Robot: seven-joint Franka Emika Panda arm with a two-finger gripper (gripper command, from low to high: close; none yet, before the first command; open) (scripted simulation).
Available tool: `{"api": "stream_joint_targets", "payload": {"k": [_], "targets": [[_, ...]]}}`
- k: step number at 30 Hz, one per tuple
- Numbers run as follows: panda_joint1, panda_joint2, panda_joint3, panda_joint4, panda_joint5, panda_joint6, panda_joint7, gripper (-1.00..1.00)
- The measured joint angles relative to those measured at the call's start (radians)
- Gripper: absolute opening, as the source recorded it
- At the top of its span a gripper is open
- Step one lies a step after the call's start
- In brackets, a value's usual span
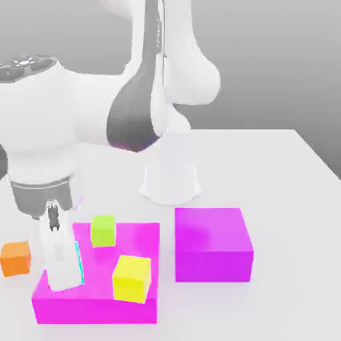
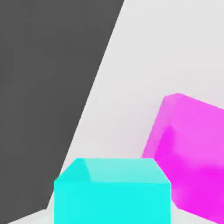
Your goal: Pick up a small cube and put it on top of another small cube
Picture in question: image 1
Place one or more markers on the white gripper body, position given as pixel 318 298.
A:
pixel 62 263

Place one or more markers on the small cyan cube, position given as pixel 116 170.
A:
pixel 79 262

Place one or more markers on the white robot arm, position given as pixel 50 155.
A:
pixel 53 112

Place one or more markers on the small orange cube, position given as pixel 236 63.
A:
pixel 15 259

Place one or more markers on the small green cube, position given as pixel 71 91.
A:
pixel 103 231

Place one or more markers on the small yellow cube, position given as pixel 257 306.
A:
pixel 132 279

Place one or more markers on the large magenta box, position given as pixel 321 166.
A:
pixel 106 301

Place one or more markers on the large purple box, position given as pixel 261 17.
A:
pixel 213 245

